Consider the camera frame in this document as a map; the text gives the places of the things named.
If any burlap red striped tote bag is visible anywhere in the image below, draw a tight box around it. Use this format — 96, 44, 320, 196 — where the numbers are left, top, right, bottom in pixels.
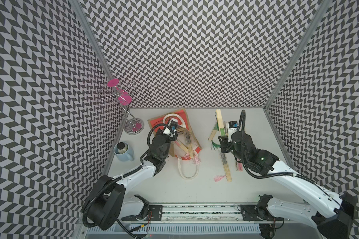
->
148, 108, 202, 180

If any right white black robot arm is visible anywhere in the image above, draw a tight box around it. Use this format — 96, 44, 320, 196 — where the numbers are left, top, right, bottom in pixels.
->
218, 131, 358, 239

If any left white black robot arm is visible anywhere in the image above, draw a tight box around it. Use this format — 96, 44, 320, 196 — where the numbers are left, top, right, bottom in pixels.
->
81, 133, 178, 230

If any light blue mug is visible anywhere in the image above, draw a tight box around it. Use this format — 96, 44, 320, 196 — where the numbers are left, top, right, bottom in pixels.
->
113, 141, 134, 162

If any pink tassel fan in bag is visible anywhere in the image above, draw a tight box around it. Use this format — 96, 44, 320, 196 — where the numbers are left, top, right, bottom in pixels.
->
184, 131, 202, 165

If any chrome stand with pink cups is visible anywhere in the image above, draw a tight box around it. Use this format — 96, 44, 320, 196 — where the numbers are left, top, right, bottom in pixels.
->
95, 78, 144, 135

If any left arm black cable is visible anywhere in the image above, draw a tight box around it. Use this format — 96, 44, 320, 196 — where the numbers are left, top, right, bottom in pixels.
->
146, 123, 168, 147

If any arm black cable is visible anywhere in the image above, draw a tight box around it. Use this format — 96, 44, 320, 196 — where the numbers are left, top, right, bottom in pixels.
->
237, 110, 246, 141
146, 123, 168, 147

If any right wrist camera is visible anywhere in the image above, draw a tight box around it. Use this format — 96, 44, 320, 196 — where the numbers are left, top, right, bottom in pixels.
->
225, 120, 238, 142

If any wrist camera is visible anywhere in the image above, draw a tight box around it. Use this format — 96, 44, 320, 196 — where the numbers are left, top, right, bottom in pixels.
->
225, 120, 238, 142
163, 118, 178, 137

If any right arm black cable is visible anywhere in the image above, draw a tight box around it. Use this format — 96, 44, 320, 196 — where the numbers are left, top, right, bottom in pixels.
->
237, 110, 246, 141

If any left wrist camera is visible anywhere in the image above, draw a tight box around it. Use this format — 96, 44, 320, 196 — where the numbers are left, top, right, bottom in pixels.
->
163, 118, 178, 137

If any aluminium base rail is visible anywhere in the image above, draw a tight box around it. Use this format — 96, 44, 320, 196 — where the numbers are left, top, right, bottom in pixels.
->
71, 203, 322, 239

